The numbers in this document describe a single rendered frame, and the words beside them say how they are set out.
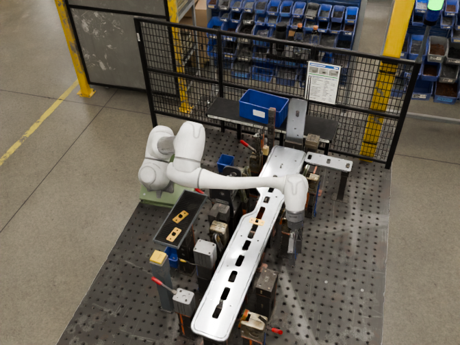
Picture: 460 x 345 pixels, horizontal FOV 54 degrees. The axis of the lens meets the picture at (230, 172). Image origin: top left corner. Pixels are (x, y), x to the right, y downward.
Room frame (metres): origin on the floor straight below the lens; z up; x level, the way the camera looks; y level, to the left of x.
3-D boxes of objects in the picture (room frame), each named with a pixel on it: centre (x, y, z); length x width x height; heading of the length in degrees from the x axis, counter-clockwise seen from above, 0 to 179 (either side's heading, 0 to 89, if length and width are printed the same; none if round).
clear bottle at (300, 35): (2.69, -0.47, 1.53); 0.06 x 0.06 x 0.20
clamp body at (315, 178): (1.93, -0.49, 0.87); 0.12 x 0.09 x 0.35; 68
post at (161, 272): (1.30, 0.36, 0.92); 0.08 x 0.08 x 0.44; 68
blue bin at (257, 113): (2.56, -0.25, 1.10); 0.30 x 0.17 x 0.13; 62
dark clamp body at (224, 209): (1.67, 0.06, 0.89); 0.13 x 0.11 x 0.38; 68
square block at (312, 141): (2.26, -0.54, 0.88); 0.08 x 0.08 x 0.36; 68
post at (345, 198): (2.06, -0.73, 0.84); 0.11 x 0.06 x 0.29; 68
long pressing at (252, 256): (1.61, -0.14, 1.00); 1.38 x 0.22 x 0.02; 158
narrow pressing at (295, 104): (2.30, -0.43, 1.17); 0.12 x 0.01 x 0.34; 68
